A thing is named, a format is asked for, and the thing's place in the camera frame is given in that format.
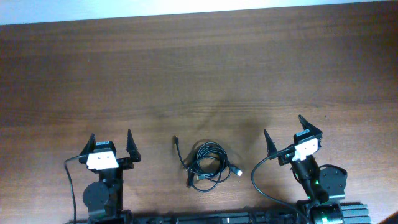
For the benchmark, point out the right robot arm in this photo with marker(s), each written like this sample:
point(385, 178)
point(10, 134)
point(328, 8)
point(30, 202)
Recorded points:
point(321, 184)

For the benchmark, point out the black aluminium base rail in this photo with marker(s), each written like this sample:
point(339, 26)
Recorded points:
point(326, 214)

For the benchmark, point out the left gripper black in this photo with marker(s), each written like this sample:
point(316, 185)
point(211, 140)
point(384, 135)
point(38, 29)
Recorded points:
point(127, 163)

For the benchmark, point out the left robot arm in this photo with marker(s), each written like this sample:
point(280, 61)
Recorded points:
point(104, 198)

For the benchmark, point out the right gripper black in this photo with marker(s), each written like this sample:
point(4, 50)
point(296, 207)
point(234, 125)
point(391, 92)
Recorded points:
point(306, 126)

